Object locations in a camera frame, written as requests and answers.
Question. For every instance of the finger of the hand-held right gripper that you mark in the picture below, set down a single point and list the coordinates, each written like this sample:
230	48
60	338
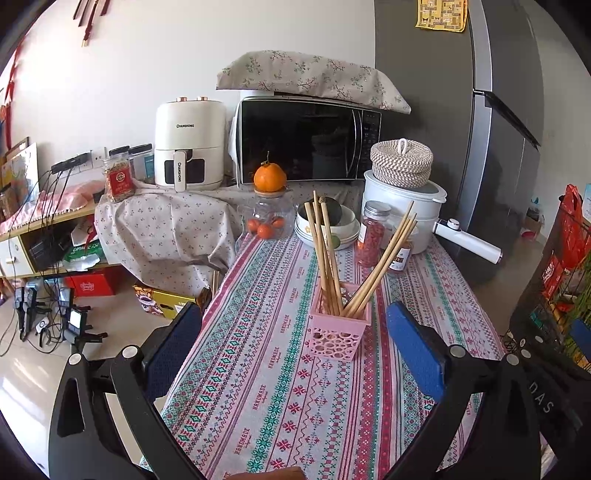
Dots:
538	357

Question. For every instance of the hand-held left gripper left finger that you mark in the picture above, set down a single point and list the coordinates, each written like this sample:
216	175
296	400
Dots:
175	350

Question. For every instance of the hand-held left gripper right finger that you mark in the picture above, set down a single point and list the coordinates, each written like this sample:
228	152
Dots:
415	350

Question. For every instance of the pink perforated plastic basket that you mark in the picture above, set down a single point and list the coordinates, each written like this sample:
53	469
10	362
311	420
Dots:
339	337

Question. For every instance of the bundle of wooden chopsticks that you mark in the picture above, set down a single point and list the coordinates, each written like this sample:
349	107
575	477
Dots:
374	277

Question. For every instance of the yellow printed cardboard box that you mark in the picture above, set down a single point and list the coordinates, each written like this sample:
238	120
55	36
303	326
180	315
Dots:
161	300

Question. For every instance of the clear jar with orange label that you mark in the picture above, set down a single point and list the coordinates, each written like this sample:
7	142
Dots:
401	258

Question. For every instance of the black electronic device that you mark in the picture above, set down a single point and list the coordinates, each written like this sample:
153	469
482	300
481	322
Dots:
67	297
27	309
78	323

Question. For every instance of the red cardboard box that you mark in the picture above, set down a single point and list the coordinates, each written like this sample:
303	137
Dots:
92	284

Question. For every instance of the red green patterned tablecloth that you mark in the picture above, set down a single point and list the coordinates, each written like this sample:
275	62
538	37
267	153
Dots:
277	392

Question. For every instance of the clear jar of red berries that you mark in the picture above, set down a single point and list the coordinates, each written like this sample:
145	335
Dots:
371	240

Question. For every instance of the large floral cloth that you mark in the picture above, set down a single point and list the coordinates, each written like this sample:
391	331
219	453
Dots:
161	221

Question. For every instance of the red plastic bag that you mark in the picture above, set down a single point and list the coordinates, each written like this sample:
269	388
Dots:
572	230

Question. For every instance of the small cardboard box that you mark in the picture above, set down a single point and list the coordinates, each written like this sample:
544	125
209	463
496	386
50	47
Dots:
533	226

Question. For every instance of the green plastic bag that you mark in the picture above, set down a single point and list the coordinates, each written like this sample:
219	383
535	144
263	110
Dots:
83	251

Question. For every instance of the small orange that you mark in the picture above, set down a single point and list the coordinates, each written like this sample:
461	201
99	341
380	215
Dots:
278	222
264	230
251	225

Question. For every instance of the white patterned bowl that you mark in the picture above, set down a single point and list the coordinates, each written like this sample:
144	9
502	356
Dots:
307	224
307	241

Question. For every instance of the clear glass jar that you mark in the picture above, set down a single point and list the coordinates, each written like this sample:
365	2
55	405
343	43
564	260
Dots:
268	207

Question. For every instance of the clear jar with red label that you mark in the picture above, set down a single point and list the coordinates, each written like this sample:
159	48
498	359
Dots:
120	180

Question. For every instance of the pink cloth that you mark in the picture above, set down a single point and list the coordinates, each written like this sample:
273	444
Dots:
69	194

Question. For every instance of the white wooden low cabinet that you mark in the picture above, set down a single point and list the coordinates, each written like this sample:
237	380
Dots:
9	258

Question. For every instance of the clear jar black lid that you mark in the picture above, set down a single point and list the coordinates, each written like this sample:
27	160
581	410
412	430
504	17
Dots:
143	161
120	151

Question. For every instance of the large orange with stem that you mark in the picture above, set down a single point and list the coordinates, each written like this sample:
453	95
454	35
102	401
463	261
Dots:
270	177

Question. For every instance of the black power strip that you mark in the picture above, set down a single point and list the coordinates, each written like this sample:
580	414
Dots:
69	162

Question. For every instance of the white air fryer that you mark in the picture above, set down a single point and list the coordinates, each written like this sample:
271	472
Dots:
189	129

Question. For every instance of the framed picture board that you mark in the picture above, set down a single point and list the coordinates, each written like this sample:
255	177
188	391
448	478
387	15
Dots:
21	175

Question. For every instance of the black microwave oven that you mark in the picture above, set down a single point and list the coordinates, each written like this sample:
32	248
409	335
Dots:
300	138

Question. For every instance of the grey refrigerator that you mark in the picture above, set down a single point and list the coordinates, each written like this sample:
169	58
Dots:
438	92

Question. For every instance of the folded floral cloth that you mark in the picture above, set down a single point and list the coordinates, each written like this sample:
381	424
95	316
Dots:
314	74

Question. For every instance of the yellow paper poster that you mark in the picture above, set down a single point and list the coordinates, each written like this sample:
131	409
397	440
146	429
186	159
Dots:
441	14

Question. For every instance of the red wall hanging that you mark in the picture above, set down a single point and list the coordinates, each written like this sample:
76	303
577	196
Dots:
90	18

